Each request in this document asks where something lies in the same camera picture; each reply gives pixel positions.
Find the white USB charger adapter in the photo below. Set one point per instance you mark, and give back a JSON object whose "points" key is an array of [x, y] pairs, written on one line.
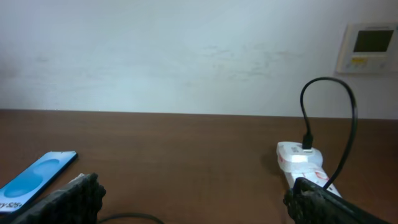
{"points": [[292, 158]]}

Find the blue Galaxy smartphone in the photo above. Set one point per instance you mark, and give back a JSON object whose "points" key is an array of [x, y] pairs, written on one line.
{"points": [[30, 183]]}

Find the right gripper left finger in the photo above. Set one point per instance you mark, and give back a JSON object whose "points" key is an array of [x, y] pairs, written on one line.
{"points": [[77, 202]]}

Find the white power strip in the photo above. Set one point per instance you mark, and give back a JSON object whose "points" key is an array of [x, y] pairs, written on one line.
{"points": [[317, 176]]}

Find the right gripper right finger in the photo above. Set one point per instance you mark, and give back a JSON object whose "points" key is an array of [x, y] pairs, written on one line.
{"points": [[308, 203]]}

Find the white wall thermostat panel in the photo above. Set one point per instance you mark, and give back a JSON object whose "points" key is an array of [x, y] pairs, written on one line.
{"points": [[367, 48]]}

